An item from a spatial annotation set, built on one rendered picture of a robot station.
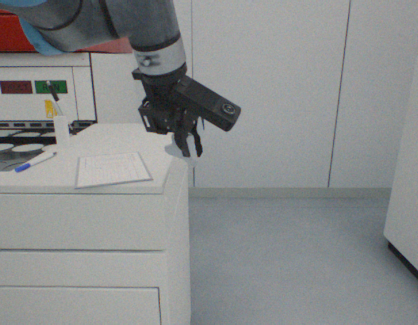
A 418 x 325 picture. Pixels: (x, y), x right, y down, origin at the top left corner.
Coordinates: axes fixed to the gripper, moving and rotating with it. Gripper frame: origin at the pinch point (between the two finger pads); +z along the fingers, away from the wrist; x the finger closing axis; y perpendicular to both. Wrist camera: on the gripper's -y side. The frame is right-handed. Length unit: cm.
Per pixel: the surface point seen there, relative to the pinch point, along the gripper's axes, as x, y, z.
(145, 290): 20.9, 8.7, 21.4
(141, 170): 2.8, 13.0, 3.6
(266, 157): -153, 26, 159
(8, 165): 2, 63, 13
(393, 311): -37, -65, 134
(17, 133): -19, 87, 22
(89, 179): 10.2, 19.8, -0.3
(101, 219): 15.2, 16.2, 5.5
